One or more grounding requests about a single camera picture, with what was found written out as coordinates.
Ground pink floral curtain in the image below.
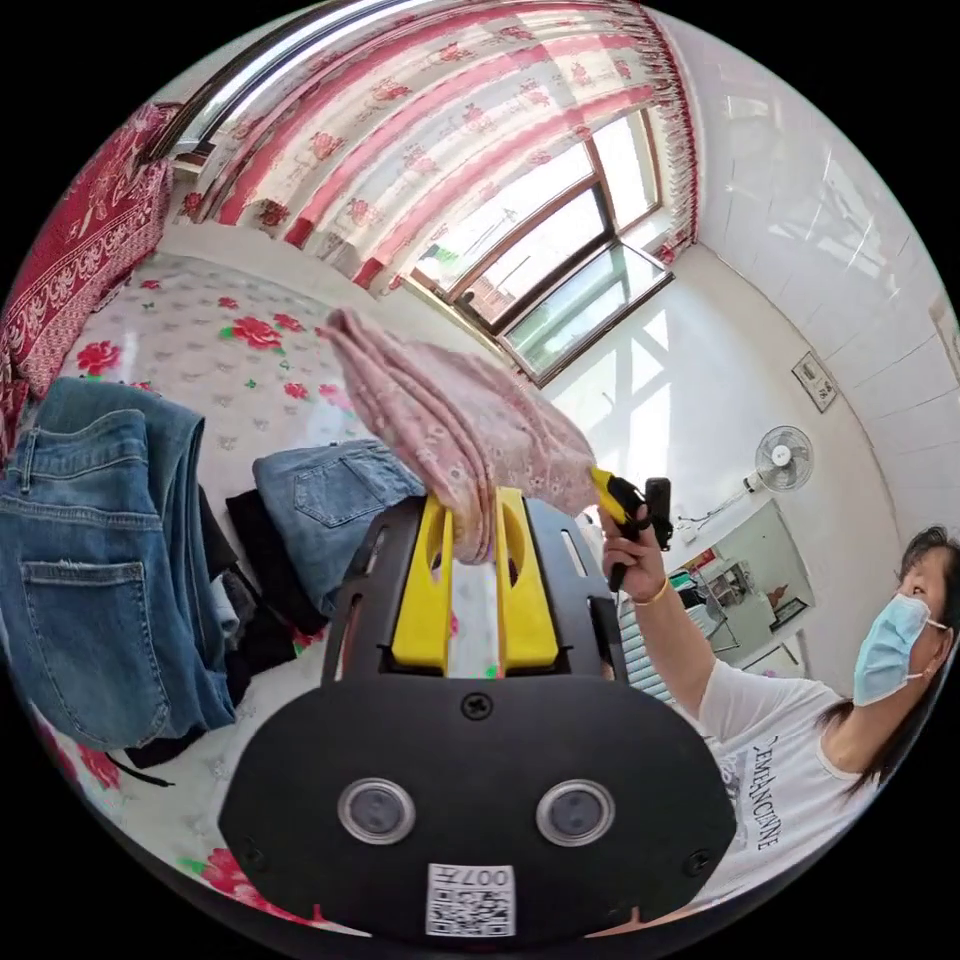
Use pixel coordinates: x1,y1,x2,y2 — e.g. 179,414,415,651
173,0,705,295

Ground bed with floral sheet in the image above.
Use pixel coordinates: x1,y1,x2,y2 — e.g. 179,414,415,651
29,247,519,939

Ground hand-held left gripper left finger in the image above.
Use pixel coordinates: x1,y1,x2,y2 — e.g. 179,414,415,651
391,493,457,670

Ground person's right hand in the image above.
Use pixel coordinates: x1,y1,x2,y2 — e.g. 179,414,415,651
602,506,670,607

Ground red patterned cloth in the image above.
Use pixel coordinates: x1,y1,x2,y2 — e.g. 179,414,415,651
0,103,175,451

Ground pile of clothes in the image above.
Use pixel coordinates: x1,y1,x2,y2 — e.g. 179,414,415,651
0,374,436,789

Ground person's body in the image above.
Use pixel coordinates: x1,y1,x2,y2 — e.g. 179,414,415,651
693,524,960,905

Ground pink floral long pants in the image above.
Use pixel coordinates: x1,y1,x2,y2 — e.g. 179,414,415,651
320,307,601,565

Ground window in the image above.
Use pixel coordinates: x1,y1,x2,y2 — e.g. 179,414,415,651
403,110,678,385

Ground person's right forearm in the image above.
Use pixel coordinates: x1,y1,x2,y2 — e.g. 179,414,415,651
631,584,723,714

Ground white wall fan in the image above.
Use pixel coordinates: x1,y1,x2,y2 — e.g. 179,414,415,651
740,424,817,498

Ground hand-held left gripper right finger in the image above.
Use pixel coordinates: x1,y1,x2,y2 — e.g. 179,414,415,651
494,486,562,670

